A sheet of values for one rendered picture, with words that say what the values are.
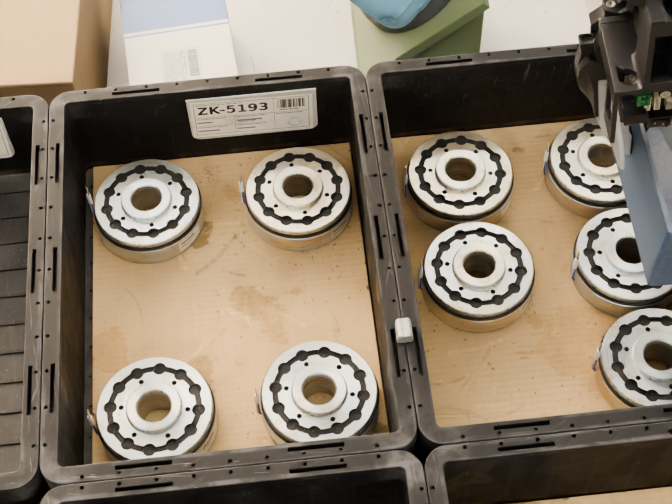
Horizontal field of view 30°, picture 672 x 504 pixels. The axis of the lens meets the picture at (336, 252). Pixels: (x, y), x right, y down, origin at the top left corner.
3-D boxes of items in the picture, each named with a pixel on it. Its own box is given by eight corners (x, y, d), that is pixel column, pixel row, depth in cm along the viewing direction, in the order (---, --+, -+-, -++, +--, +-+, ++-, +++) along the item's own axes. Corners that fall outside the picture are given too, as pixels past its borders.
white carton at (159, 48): (130, 44, 153) (118, -9, 145) (228, 29, 154) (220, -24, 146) (146, 174, 142) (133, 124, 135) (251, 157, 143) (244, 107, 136)
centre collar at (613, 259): (596, 237, 117) (597, 233, 116) (646, 226, 118) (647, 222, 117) (615, 281, 114) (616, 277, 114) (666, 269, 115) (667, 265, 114)
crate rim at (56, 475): (54, 108, 121) (49, 92, 119) (363, 79, 122) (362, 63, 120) (45, 498, 100) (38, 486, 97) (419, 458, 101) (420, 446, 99)
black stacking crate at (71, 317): (76, 169, 129) (52, 97, 119) (362, 141, 130) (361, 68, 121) (71, 538, 108) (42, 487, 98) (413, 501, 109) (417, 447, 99)
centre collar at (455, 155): (429, 156, 123) (429, 152, 122) (478, 148, 123) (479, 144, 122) (441, 197, 120) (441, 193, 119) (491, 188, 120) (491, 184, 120)
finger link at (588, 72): (573, 119, 88) (581, 34, 81) (570, 102, 89) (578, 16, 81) (641, 112, 88) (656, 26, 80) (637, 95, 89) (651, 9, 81)
